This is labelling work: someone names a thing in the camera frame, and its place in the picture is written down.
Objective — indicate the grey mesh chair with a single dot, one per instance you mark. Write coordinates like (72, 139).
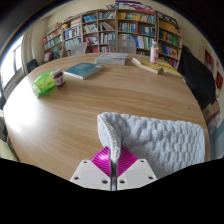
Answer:
(122, 46)
(79, 49)

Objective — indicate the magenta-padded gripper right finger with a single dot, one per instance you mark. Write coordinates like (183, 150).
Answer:
(140, 173)

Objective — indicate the wooden bookshelf unit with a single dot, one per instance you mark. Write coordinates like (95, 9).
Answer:
(133, 28)

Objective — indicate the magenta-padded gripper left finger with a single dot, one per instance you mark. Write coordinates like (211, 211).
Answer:
(88, 173)

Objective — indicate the black office chair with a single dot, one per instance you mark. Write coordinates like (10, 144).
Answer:
(32, 65)

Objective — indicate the black draped cloth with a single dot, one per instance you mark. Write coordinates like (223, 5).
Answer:
(196, 78)

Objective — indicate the teal book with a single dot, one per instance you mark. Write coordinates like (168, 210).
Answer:
(83, 70)

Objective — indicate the small wall shelf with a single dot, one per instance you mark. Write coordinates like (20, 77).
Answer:
(208, 58)

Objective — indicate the red wall hanging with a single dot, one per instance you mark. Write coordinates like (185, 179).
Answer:
(219, 80)

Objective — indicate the thin yellow booklet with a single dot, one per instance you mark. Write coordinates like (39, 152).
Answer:
(145, 66)

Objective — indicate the cardboard box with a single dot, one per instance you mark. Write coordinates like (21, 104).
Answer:
(212, 116)

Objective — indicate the white bottle with red label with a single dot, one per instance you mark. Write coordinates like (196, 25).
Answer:
(154, 53)

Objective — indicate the grey book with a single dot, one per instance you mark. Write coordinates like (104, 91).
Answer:
(111, 59)

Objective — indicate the green plastic bag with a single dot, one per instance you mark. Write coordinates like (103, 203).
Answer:
(42, 84)

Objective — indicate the light blue waffle towel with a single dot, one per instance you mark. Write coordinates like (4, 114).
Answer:
(160, 143)

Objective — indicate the green upholstered chair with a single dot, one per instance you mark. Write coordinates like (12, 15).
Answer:
(6, 151)

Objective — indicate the window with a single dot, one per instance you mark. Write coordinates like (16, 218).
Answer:
(10, 65)

